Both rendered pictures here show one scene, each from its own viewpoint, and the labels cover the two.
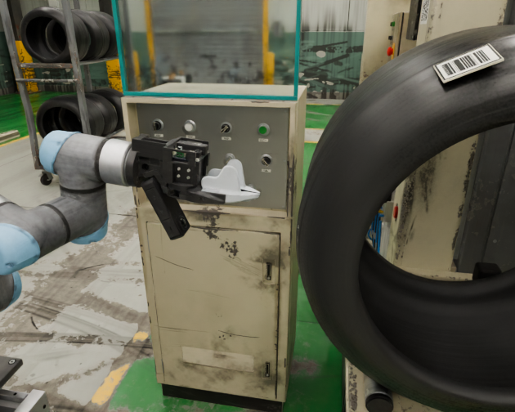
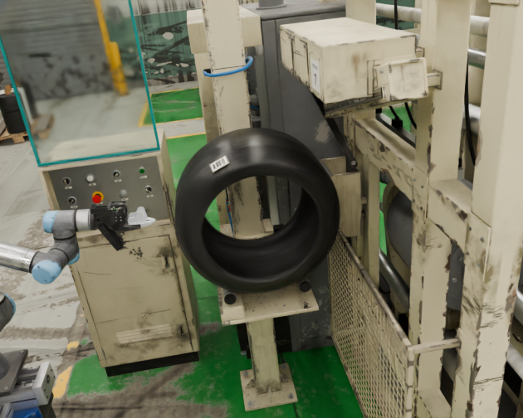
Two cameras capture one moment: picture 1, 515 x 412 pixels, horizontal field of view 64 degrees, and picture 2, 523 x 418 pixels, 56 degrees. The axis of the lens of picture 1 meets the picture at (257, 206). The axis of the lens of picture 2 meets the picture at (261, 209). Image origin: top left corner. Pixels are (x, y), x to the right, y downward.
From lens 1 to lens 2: 1.09 m
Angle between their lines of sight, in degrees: 15
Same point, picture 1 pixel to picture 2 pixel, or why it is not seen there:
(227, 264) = (137, 264)
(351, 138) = (188, 193)
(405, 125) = (204, 187)
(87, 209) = (71, 246)
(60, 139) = (52, 216)
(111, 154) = (81, 218)
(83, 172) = (68, 229)
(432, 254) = (252, 226)
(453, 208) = (255, 201)
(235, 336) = (153, 313)
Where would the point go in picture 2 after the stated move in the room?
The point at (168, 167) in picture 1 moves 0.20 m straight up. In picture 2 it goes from (111, 217) to (96, 162)
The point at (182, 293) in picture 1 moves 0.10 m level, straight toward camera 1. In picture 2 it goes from (108, 293) to (114, 302)
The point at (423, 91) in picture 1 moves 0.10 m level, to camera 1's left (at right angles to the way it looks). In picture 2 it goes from (208, 174) to (177, 181)
